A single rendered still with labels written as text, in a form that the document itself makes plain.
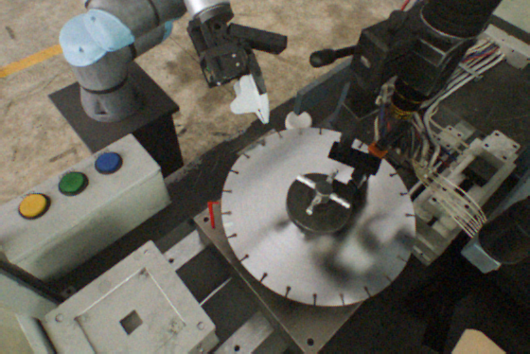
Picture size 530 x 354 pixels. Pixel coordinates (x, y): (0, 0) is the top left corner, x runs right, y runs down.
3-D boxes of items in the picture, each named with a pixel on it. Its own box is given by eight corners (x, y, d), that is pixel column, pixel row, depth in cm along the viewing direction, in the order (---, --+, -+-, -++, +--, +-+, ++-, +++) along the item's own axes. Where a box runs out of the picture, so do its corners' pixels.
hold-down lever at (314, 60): (340, 97, 44) (345, 80, 41) (304, 69, 46) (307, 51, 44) (381, 68, 47) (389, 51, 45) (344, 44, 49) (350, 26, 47)
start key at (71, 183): (70, 200, 67) (65, 195, 65) (60, 185, 69) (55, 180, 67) (91, 187, 69) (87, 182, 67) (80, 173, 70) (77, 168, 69)
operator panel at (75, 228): (48, 287, 72) (8, 262, 59) (25, 245, 76) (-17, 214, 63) (172, 202, 83) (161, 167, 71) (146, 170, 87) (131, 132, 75)
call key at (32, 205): (30, 223, 64) (25, 219, 62) (21, 207, 66) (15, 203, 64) (53, 210, 66) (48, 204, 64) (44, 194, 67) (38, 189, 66)
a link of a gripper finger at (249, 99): (243, 132, 66) (223, 84, 65) (272, 120, 68) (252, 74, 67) (249, 130, 63) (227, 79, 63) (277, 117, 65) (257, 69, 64)
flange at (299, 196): (348, 239, 59) (352, 234, 57) (281, 226, 60) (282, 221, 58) (351, 181, 66) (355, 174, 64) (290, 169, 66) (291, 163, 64)
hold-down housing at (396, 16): (348, 147, 55) (396, 34, 38) (328, 126, 57) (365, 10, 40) (375, 132, 56) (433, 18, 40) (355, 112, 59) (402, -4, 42)
